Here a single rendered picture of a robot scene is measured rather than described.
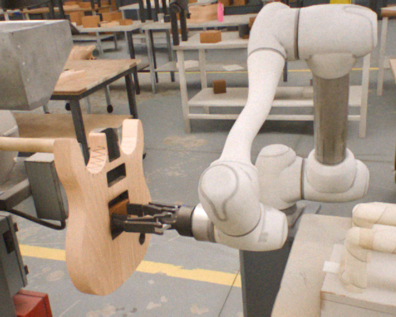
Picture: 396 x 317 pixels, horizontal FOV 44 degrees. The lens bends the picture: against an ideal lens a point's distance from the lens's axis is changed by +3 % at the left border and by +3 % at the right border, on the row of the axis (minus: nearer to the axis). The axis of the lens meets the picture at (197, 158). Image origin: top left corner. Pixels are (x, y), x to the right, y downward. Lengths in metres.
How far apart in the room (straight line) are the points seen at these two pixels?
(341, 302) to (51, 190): 0.94
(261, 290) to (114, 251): 0.86
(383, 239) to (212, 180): 0.31
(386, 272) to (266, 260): 0.99
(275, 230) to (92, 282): 0.43
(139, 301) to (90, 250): 1.55
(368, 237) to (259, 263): 1.11
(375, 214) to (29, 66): 0.66
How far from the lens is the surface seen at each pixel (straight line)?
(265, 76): 1.26
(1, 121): 1.33
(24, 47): 0.96
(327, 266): 0.90
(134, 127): 1.29
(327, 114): 1.49
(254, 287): 1.95
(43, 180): 1.51
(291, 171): 1.72
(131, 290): 2.74
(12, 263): 1.71
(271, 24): 1.34
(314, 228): 1.35
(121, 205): 1.22
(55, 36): 1.03
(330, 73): 1.37
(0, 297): 1.65
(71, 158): 1.04
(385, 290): 0.87
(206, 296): 2.62
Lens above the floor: 1.62
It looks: 22 degrees down
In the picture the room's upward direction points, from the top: 5 degrees counter-clockwise
